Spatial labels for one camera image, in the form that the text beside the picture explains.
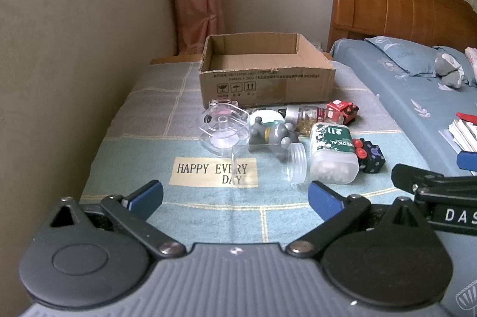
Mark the blue printed cloth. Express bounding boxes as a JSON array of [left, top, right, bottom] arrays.
[[440, 228, 477, 317]]

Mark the cardboard box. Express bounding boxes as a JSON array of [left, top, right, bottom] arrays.
[[199, 33, 336, 107]]

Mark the stack of papers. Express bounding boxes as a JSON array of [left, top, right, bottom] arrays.
[[439, 118, 477, 156]]

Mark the pale green egg-shaped case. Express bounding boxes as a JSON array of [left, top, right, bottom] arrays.
[[257, 109, 286, 125]]

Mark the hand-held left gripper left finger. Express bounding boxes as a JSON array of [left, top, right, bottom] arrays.
[[48, 180, 187, 260]]

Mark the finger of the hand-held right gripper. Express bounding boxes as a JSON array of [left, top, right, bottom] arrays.
[[456, 152, 477, 174], [391, 164, 477, 206]]

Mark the black cube with red knobs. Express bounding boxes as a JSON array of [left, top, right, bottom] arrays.
[[352, 138, 386, 174]]

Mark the grey animal toy figure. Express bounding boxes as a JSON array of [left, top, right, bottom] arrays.
[[249, 117, 303, 162]]

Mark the clear plastic tape dispenser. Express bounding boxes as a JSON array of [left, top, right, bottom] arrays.
[[197, 99, 251, 156]]

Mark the wooden nightstand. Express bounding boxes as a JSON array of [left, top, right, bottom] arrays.
[[150, 49, 332, 65]]

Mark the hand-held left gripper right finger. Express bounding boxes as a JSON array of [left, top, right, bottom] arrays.
[[285, 180, 429, 260]]

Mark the pink cloth item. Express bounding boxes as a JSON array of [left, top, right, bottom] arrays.
[[465, 46, 477, 87]]

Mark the red wooden toy train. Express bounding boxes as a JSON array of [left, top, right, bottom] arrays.
[[326, 99, 359, 126]]

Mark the white bottle with green label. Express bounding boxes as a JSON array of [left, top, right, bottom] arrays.
[[309, 122, 360, 184]]

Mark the grey plush toy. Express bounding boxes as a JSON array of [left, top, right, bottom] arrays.
[[435, 52, 471, 90]]

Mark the blue floral pillow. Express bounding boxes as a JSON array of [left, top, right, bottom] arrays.
[[364, 36, 474, 87]]

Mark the blue floral bed sheet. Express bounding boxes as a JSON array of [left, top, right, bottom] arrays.
[[330, 38, 477, 180]]

